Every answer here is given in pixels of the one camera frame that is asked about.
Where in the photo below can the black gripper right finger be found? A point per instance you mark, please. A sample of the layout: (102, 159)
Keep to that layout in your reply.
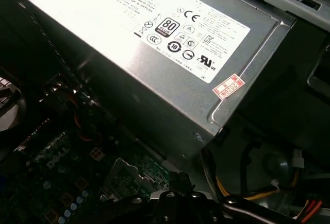
(203, 208)

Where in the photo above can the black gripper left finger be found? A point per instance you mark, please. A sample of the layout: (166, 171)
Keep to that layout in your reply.
(167, 208)

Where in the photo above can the white four-pin board connector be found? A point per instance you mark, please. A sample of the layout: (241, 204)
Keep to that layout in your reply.
(96, 154)

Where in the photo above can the red white date sticker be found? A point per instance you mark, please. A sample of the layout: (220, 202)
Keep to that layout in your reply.
(228, 86)

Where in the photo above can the green motherboard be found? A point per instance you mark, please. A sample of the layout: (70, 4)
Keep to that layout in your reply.
(51, 162)

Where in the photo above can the grey power supply unit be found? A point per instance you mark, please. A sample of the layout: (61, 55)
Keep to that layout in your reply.
(129, 79)

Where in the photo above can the black case fan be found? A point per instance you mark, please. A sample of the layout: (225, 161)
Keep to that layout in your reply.
(7, 85)

